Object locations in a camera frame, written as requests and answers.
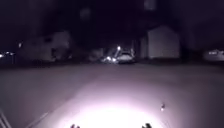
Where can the pale car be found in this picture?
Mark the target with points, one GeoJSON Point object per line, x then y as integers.
{"type": "Point", "coordinates": [124, 57]}

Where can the grey asphalt road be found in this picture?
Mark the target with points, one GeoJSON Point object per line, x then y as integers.
{"type": "Point", "coordinates": [110, 86]}

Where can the pale gabled building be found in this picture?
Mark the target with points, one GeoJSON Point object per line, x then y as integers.
{"type": "Point", "coordinates": [161, 43]}

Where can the pale low building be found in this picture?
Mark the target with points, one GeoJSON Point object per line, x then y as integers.
{"type": "Point", "coordinates": [46, 46]}

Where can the robot's own part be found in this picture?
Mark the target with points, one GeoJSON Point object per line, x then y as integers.
{"type": "Point", "coordinates": [74, 126]}
{"type": "Point", "coordinates": [146, 126]}

